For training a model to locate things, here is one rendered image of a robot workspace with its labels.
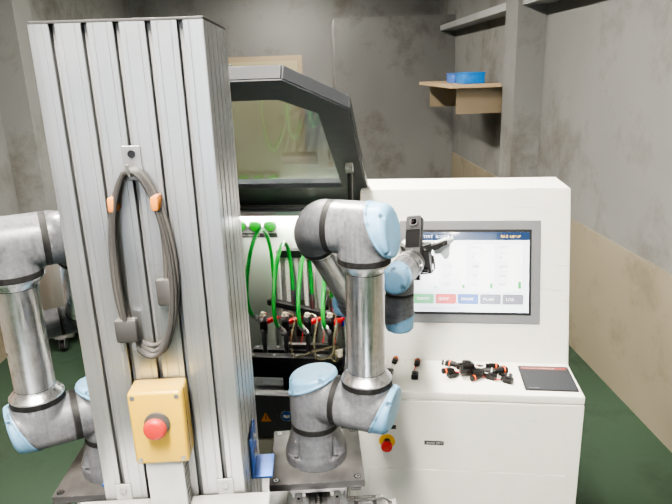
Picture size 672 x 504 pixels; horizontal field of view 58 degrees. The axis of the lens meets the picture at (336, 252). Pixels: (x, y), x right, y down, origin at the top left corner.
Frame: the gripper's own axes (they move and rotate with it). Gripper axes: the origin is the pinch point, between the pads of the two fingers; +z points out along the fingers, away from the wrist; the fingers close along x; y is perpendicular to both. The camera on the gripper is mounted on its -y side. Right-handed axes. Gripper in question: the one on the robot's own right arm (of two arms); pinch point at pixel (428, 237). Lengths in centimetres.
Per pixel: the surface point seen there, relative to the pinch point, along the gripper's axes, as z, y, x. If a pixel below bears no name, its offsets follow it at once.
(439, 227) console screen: 24.7, 2.7, -3.3
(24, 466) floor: 13, 114, -238
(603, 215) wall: 232, 49, 43
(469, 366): 6.3, 45.1, 6.1
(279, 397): -21, 45, -50
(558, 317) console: 29, 37, 32
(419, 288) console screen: 18.0, 22.1, -11.0
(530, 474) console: 2, 80, 23
